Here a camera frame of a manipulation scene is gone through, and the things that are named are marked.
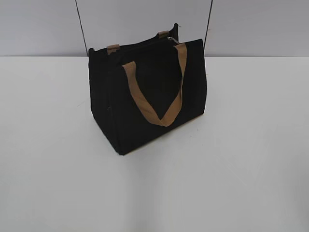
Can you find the right black hanging cable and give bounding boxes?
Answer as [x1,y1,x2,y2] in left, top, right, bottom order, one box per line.
[204,0,214,46]

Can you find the black tote bag tan handles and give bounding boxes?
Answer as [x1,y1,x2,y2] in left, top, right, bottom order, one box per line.
[88,24,207,155]

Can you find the black hanging cable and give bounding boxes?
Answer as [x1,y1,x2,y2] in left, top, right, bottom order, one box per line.
[75,0,88,52]
[204,0,214,46]

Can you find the left black hanging cable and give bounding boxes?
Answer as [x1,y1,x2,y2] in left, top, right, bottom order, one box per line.
[75,0,88,52]

